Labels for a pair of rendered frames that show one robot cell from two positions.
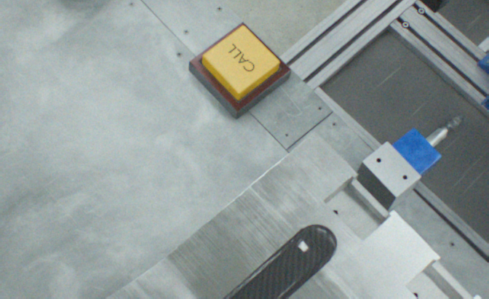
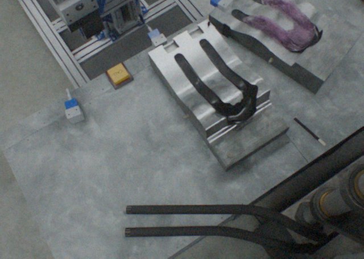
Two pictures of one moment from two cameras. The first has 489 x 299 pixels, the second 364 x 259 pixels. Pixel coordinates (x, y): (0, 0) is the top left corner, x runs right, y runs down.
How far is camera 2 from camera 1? 0.70 m
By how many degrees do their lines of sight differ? 24
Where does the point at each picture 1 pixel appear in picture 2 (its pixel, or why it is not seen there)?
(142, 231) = (162, 107)
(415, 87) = (102, 60)
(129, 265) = (171, 111)
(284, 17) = not seen: hidden behind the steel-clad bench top
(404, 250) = (183, 38)
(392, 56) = (89, 65)
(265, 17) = not seen: hidden behind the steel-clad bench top
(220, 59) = (116, 78)
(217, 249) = (176, 81)
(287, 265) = (182, 65)
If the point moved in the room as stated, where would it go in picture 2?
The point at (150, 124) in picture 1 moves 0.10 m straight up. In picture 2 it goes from (130, 102) to (125, 90)
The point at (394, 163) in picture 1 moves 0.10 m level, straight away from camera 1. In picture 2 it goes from (157, 38) to (138, 24)
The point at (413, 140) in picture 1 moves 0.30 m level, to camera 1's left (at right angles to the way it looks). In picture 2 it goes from (151, 34) to (121, 102)
